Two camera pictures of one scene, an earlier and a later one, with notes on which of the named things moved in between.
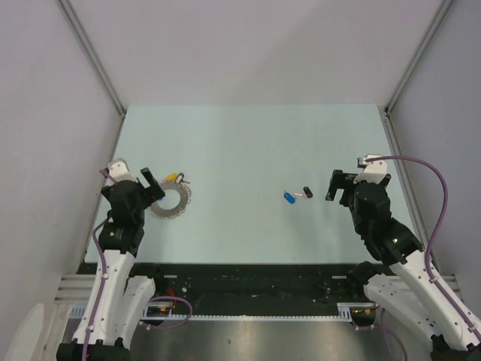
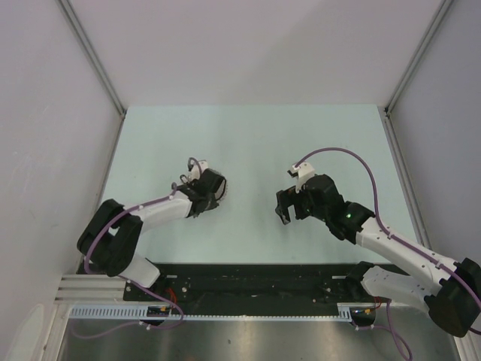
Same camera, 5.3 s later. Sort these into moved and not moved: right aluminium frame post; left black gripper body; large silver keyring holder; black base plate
Moved: left black gripper body; large silver keyring holder
Not moved: right aluminium frame post; black base plate
